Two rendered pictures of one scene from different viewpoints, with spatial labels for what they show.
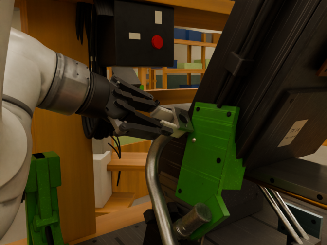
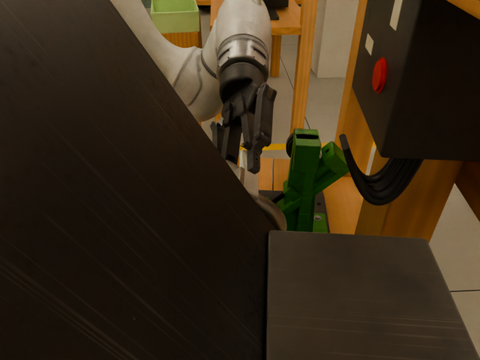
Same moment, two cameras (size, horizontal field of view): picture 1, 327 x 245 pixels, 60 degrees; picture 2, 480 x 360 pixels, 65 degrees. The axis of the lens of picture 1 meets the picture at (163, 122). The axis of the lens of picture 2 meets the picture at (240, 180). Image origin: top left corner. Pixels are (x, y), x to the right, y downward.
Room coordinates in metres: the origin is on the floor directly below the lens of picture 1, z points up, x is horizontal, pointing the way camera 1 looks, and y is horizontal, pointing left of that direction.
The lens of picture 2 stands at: (0.85, -0.34, 1.54)
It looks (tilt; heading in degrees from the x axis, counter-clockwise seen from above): 36 degrees down; 129
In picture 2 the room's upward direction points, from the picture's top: straight up
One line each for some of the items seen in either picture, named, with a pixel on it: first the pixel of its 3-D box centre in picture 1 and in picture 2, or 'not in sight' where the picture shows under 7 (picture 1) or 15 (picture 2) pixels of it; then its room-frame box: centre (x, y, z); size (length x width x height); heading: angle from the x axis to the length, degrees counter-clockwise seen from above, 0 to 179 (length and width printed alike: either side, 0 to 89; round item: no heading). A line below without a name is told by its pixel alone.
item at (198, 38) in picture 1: (195, 81); not in sight; (6.66, -0.75, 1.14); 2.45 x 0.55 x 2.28; 132
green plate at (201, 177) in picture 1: (216, 152); not in sight; (0.57, -0.11, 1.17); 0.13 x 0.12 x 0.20; 124
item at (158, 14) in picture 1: (135, 37); (436, 51); (0.77, 0.07, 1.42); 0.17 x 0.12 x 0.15; 124
